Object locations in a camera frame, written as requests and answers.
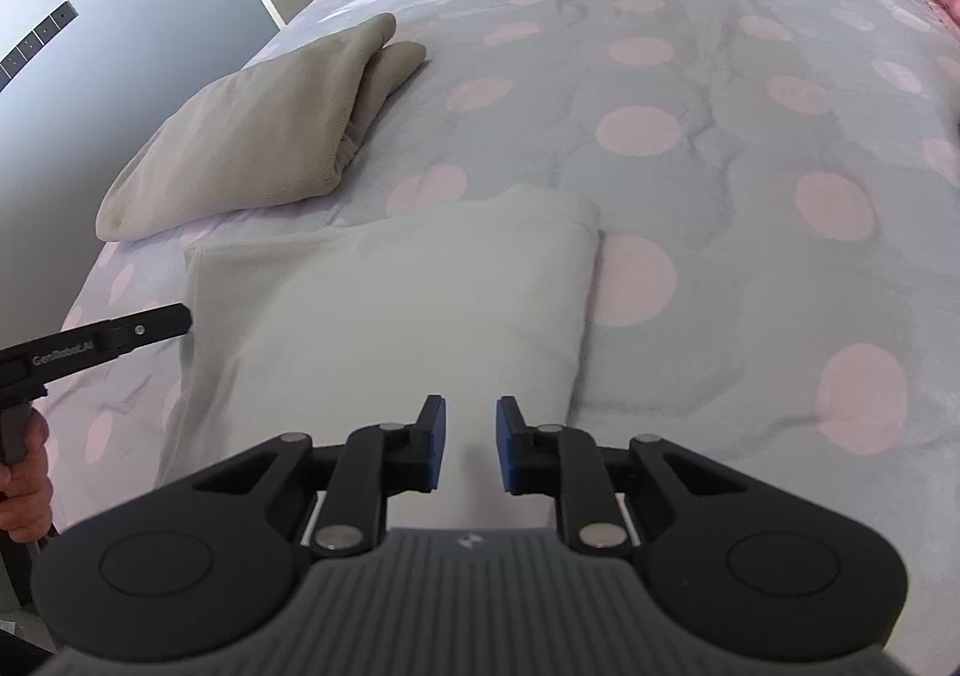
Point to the grey pink dotted bedspread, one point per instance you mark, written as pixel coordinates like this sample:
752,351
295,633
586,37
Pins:
750,121

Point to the folded beige fleece garment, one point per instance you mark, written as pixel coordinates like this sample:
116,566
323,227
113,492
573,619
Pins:
262,121

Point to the black wall hook rail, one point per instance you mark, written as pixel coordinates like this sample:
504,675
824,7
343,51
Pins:
37,42

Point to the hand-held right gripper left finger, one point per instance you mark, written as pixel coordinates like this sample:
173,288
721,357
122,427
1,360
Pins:
433,443

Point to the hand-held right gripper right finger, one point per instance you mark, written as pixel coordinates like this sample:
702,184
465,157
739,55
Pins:
508,447

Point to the person's left hand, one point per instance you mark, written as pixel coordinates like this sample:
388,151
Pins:
30,496

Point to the white sweatshirt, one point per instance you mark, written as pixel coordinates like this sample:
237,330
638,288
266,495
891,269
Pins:
390,301

